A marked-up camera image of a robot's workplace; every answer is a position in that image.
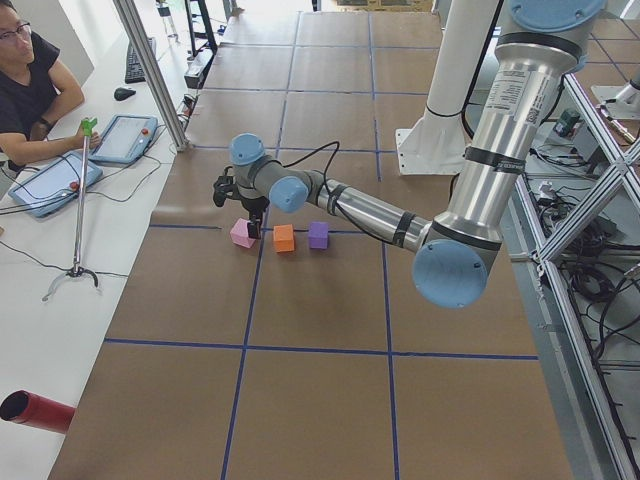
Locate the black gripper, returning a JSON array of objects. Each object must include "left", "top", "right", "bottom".
[{"left": 241, "top": 194, "right": 269, "bottom": 238}]

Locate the orange foam cube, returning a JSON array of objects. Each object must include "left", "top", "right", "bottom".
[{"left": 273, "top": 224, "right": 296, "bottom": 253}]

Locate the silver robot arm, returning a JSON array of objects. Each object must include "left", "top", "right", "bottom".
[{"left": 230, "top": 1, "right": 604, "bottom": 308}]

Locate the pink foam cube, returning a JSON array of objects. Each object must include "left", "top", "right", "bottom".
[{"left": 230, "top": 218, "right": 256, "bottom": 249}]

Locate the purple foam cube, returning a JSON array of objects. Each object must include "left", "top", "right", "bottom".
[{"left": 307, "top": 221, "right": 329, "bottom": 250}]

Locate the far blue teach pendant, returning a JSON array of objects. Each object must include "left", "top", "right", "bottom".
[{"left": 89, "top": 114, "right": 158, "bottom": 165}]

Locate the blue teach pendant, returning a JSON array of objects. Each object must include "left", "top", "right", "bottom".
[
  {"left": 89, "top": 114, "right": 158, "bottom": 165},
  {"left": 8, "top": 151, "right": 82, "bottom": 218}
]

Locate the black computer mouse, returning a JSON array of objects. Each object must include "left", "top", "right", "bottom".
[{"left": 113, "top": 87, "right": 136, "bottom": 102}]

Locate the black keyboard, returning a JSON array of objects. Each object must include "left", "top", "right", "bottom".
[{"left": 124, "top": 42, "right": 146, "bottom": 84}]

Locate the near blue teach pendant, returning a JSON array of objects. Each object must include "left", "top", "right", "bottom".
[{"left": 8, "top": 151, "right": 82, "bottom": 218}]

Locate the seated person black shirt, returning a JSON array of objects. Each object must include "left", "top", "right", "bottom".
[{"left": 1, "top": 1, "right": 84, "bottom": 172}]

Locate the red cylinder bottle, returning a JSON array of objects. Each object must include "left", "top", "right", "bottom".
[{"left": 1, "top": 390, "right": 76, "bottom": 434}]

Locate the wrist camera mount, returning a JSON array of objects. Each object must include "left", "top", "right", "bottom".
[{"left": 212, "top": 174, "right": 239, "bottom": 208}]

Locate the green handled reacher grabber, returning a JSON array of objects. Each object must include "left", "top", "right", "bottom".
[{"left": 41, "top": 117, "right": 99, "bottom": 302}]

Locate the aluminium frame post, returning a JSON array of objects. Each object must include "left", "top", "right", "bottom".
[{"left": 113, "top": 0, "right": 189, "bottom": 152}]

